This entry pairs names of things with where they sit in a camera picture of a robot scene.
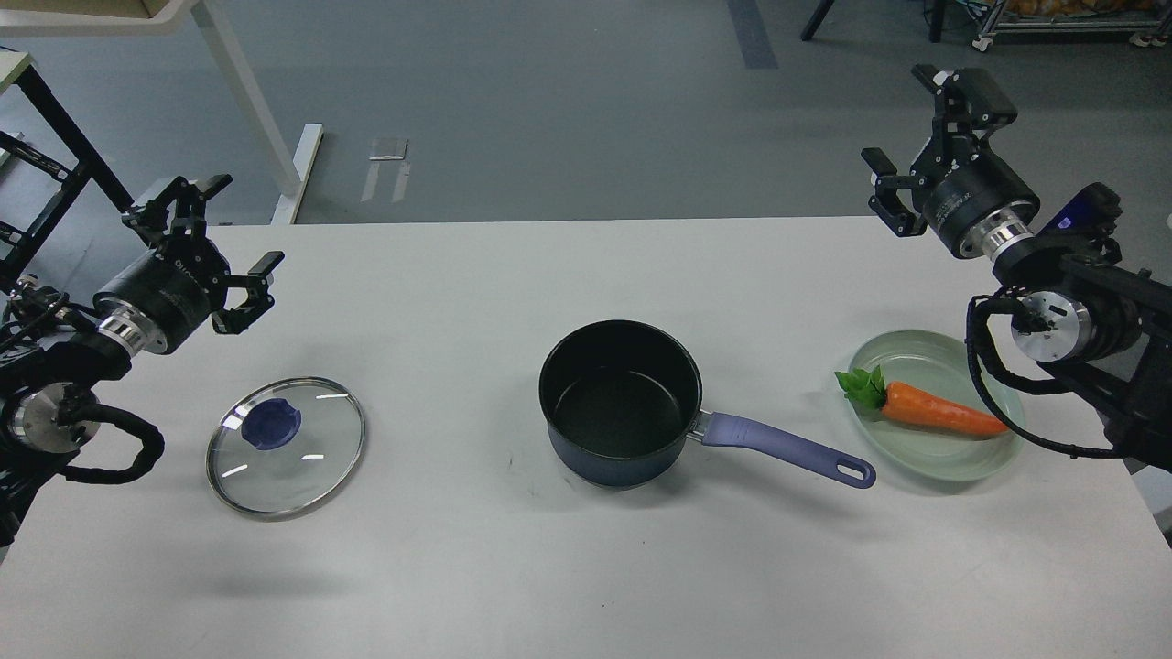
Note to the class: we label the metal cart with wheels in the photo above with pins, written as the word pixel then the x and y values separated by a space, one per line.
pixel 1145 23

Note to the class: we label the white desk with leg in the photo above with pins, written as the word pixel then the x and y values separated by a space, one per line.
pixel 290 167

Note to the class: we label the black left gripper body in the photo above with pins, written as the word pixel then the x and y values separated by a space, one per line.
pixel 176 286

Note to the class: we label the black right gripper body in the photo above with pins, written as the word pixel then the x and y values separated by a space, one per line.
pixel 964 195

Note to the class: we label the glass pot lid blue knob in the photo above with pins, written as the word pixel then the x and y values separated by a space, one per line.
pixel 286 448

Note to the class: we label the orange toy carrot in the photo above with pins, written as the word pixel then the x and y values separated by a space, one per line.
pixel 905 403

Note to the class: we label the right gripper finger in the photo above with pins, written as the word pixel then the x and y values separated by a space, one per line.
pixel 885 201
pixel 969 107

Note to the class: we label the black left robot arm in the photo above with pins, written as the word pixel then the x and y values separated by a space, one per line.
pixel 56 351

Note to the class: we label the blue saucepan with handle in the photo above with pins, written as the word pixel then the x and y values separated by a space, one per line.
pixel 622 398

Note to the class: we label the black metal shelf frame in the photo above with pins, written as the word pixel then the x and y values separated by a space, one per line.
pixel 22 247

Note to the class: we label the pale green plate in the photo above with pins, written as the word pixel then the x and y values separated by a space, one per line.
pixel 937 364

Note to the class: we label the black furniture leg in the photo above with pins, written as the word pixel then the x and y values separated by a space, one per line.
pixel 818 15

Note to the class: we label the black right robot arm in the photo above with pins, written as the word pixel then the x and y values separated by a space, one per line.
pixel 1066 318

